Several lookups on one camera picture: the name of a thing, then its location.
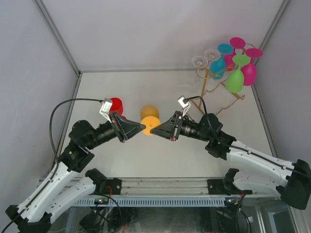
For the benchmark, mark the blue wine glass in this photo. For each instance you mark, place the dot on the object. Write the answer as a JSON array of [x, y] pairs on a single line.
[[217, 68]]

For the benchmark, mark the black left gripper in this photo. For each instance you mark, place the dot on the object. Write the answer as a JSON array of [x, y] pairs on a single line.
[[124, 128]]

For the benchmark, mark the clear wine glass front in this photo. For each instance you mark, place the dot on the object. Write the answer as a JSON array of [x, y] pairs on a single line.
[[200, 63]]

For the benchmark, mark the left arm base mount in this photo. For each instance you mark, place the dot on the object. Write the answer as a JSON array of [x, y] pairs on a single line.
[[111, 187]]

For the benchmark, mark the red wine glass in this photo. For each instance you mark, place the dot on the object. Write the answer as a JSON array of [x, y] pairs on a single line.
[[117, 106]]

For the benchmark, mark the magenta wine glass front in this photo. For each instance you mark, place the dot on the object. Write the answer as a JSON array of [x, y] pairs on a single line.
[[249, 71]]

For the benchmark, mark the magenta wine glass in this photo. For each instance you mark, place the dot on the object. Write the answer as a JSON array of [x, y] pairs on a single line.
[[249, 71], [236, 43]]

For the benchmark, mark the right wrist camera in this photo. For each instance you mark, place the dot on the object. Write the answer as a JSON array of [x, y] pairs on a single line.
[[184, 102]]

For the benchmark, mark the slotted grey cable duct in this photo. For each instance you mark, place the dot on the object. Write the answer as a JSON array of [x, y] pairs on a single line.
[[152, 202]]

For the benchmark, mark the gold wire glass rack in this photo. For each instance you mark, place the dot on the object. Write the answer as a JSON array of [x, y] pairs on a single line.
[[210, 84]]

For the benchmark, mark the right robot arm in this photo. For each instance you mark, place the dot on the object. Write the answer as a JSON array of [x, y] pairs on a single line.
[[252, 169]]

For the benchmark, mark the clear wine glass rear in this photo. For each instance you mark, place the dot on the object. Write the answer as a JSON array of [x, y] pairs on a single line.
[[212, 55]]

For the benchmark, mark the yellow wine glass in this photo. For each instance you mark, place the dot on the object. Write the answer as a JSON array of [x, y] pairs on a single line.
[[149, 115]]

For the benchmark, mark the aluminium frame rail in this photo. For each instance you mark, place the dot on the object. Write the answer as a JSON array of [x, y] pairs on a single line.
[[198, 186]]

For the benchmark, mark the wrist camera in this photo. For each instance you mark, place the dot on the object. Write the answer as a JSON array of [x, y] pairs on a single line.
[[184, 102], [105, 108]]

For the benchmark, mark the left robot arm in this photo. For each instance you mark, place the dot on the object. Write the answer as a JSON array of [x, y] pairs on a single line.
[[40, 210]]

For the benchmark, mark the magenta wine glass rear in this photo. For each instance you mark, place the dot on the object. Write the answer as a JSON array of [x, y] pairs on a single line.
[[236, 43]]

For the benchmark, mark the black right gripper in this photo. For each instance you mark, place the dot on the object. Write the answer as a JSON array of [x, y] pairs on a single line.
[[165, 129]]

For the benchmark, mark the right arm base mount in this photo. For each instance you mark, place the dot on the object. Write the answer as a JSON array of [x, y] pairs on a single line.
[[216, 187]]

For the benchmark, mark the clear wine glass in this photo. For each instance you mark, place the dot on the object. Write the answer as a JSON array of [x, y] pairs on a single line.
[[212, 55], [200, 63]]

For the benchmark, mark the green wine glass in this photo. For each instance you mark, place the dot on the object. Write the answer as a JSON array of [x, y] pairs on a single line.
[[235, 81]]

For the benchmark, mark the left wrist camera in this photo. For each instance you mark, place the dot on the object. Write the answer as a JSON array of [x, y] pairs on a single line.
[[105, 108]]

